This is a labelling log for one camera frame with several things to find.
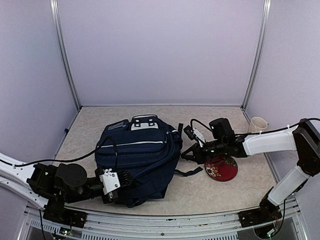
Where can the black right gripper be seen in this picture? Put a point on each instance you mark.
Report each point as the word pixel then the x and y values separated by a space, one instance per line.
pixel 199 156

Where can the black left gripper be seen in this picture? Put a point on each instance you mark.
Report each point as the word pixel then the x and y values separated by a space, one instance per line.
pixel 112 197

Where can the navy blue student backpack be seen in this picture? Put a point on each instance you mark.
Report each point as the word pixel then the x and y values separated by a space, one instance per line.
pixel 149 149

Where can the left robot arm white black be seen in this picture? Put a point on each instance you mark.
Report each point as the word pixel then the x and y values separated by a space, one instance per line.
pixel 50 187

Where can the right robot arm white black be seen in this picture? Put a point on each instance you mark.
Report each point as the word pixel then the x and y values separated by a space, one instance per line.
pixel 301 137

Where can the red floral plate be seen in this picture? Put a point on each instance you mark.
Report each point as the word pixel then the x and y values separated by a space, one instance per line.
pixel 221 168

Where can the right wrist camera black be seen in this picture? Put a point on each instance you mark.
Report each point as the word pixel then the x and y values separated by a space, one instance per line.
pixel 194 134

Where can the aluminium front rail frame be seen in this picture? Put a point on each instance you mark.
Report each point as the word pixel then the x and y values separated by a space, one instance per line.
pixel 115 226

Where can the aluminium corner post right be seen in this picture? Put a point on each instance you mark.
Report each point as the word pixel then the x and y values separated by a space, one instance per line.
pixel 258 54

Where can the aluminium corner post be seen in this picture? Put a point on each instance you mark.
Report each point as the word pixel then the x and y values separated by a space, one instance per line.
pixel 258 54
pixel 63 53

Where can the aluminium corner post left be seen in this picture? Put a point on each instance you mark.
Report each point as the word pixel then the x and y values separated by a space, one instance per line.
pixel 63 53

